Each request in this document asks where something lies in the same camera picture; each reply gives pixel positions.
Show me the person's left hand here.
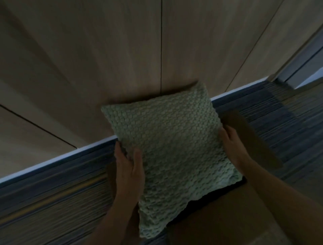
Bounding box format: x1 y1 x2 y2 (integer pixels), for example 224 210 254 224
114 141 145 205

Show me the person's right hand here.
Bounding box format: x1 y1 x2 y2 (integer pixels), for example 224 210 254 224
219 125 251 172

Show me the green knitted cushion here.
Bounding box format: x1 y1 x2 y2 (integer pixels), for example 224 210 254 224
101 81 243 239

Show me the person's right forearm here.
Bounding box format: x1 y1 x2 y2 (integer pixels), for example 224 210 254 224
237 155 323 245

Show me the person's left forearm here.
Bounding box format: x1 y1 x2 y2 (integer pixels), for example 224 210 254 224
84 201 140 245

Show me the wooden cabinet door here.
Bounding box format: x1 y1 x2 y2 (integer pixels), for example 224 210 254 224
160 0 284 97
226 0 323 92
0 0 162 149

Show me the grey door frame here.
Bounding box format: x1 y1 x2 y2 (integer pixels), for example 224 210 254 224
269 29 323 89

